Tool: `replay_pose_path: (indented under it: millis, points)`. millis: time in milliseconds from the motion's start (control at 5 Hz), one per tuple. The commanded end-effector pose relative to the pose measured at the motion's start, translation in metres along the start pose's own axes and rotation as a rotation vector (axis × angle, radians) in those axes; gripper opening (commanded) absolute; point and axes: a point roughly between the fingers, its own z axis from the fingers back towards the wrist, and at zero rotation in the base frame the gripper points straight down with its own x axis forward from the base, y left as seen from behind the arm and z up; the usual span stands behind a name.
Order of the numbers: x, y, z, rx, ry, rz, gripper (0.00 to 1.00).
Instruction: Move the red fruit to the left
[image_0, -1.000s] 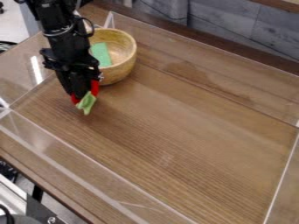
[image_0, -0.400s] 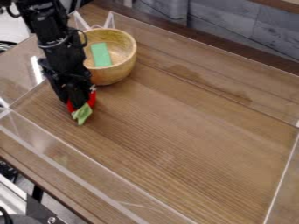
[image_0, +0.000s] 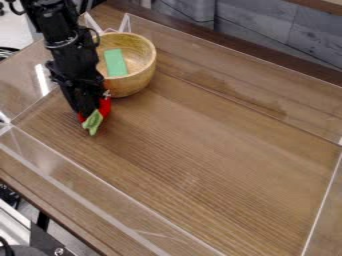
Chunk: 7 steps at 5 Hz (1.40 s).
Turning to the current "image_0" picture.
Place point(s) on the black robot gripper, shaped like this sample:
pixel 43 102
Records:
pixel 74 68

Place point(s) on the red plush fruit green leaf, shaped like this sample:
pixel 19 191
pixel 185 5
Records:
pixel 91 123

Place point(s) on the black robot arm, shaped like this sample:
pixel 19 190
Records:
pixel 51 15

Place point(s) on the green rectangular block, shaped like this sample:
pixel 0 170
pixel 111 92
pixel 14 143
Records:
pixel 115 63

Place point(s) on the wooden bowl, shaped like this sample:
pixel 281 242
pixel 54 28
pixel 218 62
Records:
pixel 139 54

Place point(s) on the clear acrylic tray walls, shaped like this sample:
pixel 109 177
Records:
pixel 218 163

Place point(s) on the black metal bracket with screw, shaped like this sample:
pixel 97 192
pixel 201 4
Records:
pixel 46 243

